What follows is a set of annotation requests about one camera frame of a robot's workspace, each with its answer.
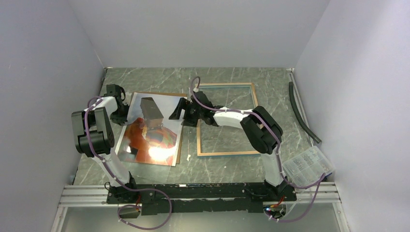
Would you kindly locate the blue wooden picture frame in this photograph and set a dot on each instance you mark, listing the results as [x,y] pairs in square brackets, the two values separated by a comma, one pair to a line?
[224,140]

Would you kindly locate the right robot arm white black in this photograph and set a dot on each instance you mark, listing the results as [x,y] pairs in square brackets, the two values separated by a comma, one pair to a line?
[262,131]

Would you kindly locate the hot air balloon photo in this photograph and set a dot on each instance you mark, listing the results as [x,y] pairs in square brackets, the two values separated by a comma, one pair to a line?
[153,134]

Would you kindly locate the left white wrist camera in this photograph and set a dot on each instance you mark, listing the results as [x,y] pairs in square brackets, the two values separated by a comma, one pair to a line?
[128,98]

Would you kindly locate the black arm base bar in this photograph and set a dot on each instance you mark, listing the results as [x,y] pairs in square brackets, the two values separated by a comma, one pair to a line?
[219,197]

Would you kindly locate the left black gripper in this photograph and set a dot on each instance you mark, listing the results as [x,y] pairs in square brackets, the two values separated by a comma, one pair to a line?
[120,121]

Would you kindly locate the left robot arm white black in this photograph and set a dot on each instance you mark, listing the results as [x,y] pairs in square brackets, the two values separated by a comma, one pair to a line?
[94,137]

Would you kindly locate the clear plastic screw box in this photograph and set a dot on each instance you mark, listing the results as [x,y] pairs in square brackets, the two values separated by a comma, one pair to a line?
[308,167]

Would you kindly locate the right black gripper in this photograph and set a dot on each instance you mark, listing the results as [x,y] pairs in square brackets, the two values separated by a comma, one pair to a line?
[184,104]

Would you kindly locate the brown frame backing board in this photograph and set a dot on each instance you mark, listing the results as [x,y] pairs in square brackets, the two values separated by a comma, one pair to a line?
[164,136]

